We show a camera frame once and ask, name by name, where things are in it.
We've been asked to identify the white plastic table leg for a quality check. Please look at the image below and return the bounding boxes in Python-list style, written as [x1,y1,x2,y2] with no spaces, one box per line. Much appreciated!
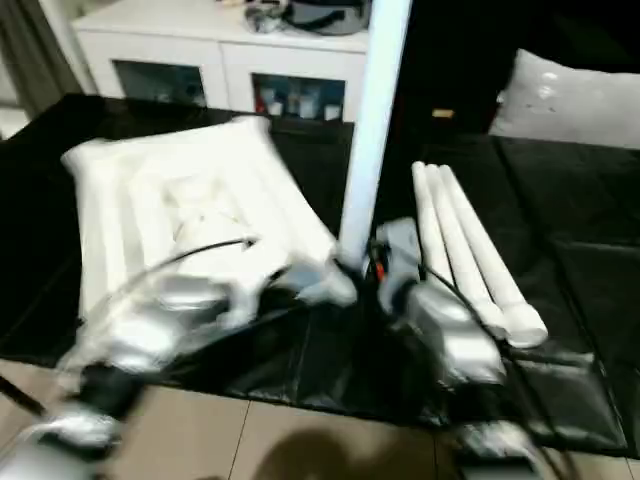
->
[438,164,550,349]
[411,162,457,291]
[338,0,414,267]
[424,164,507,337]

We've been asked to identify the white plastic table top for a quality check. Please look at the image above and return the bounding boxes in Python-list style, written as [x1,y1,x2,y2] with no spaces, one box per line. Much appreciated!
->
[60,114,343,333]

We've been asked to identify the black work mat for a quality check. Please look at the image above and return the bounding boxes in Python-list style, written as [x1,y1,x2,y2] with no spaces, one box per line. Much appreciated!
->
[0,94,640,459]

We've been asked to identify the white cabinet with glass doors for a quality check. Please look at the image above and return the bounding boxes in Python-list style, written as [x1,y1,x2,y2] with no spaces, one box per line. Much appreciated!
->
[72,0,375,125]

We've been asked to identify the grey black bag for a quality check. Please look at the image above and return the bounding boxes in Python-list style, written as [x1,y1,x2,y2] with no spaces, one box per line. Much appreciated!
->
[245,0,373,37]

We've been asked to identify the grey pillow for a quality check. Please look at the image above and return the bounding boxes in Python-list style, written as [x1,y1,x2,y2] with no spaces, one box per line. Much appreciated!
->
[488,48,640,151]

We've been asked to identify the grey curtain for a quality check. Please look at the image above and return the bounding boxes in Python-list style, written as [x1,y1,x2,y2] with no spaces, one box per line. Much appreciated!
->
[0,0,81,119]

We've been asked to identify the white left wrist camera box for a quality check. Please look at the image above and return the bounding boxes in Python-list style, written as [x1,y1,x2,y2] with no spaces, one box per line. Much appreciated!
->
[224,254,357,327]

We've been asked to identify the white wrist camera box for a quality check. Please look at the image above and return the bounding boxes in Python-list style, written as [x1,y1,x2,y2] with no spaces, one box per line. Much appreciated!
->
[224,254,357,327]
[370,217,423,313]

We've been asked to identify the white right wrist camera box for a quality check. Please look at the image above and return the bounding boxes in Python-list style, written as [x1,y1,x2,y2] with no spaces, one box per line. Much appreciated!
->
[370,217,423,313]

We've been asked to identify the black work table frame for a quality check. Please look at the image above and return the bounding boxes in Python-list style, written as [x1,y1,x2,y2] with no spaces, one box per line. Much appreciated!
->
[0,372,47,419]

